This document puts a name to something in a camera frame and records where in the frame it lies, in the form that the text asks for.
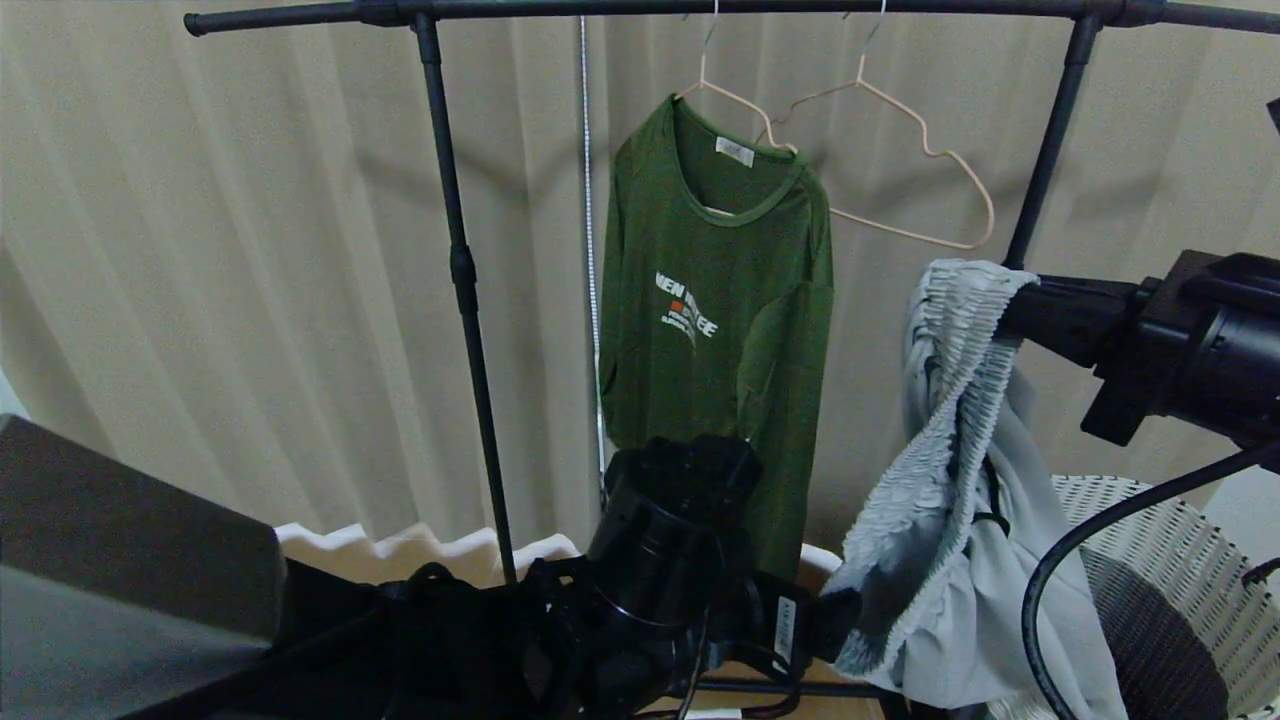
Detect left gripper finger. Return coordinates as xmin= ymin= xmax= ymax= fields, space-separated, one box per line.
xmin=808 ymin=588 xmax=863 ymax=663

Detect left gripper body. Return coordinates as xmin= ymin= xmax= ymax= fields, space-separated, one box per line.
xmin=700 ymin=565 xmax=813 ymax=701

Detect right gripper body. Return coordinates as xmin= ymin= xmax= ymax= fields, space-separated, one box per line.
xmin=1080 ymin=280 xmax=1280 ymax=446

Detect pale grey shorts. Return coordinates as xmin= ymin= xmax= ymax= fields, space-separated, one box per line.
xmin=822 ymin=258 xmax=1131 ymax=720

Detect green long-sleeved shirt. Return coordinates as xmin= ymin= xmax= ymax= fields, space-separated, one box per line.
xmin=598 ymin=95 xmax=836 ymax=581

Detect pink clothes hanger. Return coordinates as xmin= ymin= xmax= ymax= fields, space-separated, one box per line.
xmin=675 ymin=0 xmax=801 ymax=216
xmin=755 ymin=0 xmax=996 ymax=251

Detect white laundry basket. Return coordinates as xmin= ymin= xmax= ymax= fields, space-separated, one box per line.
xmin=1045 ymin=475 xmax=1280 ymax=720

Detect black clothes rack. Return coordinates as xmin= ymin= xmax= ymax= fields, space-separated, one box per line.
xmin=183 ymin=0 xmax=1280 ymax=701

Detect beige curtain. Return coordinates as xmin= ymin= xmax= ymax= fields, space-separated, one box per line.
xmin=0 ymin=0 xmax=1280 ymax=591

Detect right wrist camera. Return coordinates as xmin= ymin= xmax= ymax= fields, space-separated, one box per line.
xmin=1160 ymin=250 xmax=1280 ymax=306

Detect black cable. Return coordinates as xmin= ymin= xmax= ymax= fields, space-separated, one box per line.
xmin=1020 ymin=440 xmax=1280 ymax=720

